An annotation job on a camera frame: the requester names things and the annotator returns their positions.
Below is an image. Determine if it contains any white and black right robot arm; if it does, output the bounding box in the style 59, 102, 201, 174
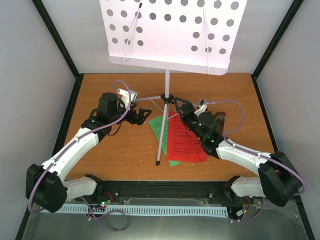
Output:
173, 97, 306, 207

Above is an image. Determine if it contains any green sheet music page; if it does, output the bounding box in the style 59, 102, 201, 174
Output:
148, 116, 182, 167

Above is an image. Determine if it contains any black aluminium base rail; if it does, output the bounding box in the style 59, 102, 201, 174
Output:
84, 180, 253, 206

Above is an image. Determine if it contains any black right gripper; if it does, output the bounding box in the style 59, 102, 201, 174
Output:
173, 97, 205, 142

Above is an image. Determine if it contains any light blue slotted cable duct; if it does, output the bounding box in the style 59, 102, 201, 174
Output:
57, 203, 228, 218

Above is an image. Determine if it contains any red sheet music page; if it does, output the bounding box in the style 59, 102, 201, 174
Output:
166, 111, 208, 163

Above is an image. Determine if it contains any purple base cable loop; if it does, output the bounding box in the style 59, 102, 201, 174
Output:
79, 196, 129, 232

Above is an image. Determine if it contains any white tripod music stand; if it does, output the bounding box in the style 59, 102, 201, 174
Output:
98, 0, 248, 166

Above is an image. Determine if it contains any small green circuit board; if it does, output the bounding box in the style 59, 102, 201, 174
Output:
100, 199, 113, 208

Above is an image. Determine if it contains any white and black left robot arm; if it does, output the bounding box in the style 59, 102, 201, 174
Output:
25, 89, 152, 213

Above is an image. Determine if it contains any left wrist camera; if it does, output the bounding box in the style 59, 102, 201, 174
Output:
117, 88, 139, 108

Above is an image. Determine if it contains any brown wooden metronome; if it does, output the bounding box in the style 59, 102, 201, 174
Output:
213, 111, 226, 135

